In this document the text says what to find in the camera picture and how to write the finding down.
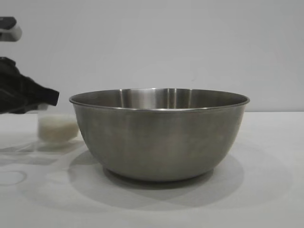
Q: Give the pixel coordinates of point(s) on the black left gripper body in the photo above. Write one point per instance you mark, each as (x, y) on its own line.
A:
(10, 90)

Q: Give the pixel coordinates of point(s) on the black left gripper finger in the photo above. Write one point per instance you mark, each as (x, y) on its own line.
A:
(40, 95)

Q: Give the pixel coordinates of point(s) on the clear plastic measuring cup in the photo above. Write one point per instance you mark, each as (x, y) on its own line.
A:
(57, 112)

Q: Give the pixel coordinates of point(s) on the white rice grains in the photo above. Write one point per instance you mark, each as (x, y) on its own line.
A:
(57, 128)

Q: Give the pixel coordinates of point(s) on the stainless steel mixing bowl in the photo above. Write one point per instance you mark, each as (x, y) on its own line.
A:
(159, 135)

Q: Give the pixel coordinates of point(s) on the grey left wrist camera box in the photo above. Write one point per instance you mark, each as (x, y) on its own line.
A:
(9, 33)

